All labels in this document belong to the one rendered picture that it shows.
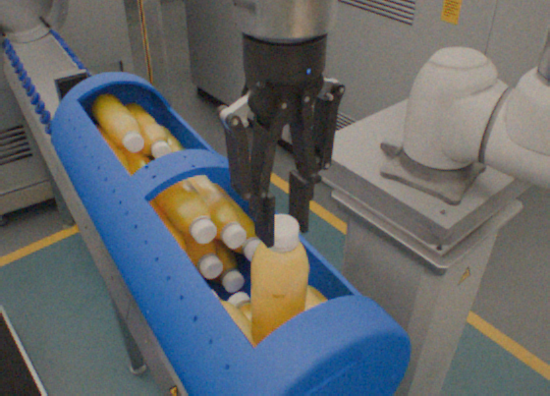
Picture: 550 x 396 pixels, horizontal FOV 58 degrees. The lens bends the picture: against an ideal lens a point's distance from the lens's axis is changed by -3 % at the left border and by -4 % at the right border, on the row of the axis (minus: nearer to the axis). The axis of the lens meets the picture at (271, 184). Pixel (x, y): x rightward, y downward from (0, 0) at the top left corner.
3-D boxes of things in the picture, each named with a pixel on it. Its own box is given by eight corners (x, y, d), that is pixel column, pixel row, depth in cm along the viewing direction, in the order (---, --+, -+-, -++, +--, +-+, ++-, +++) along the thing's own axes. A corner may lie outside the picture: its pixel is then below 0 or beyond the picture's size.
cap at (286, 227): (264, 224, 61) (265, 212, 60) (298, 226, 61) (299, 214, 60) (262, 248, 58) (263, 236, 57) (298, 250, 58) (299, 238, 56)
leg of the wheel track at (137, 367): (142, 360, 197) (111, 241, 159) (148, 370, 193) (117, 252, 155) (129, 367, 194) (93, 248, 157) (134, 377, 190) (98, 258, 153)
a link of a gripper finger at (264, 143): (292, 99, 47) (279, 99, 46) (270, 202, 52) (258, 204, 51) (269, 84, 49) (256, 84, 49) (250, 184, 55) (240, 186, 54)
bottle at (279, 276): (252, 311, 73) (252, 213, 62) (302, 313, 73) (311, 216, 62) (249, 354, 68) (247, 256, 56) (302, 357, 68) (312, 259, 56)
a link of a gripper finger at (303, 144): (275, 82, 50) (287, 76, 50) (293, 168, 57) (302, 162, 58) (299, 97, 47) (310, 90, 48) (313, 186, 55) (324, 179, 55)
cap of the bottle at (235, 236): (245, 229, 91) (250, 235, 90) (230, 246, 91) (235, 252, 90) (233, 220, 89) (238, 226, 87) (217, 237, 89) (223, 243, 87)
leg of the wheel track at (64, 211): (73, 221, 263) (41, 114, 226) (76, 227, 259) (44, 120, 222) (62, 225, 261) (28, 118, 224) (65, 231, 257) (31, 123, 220)
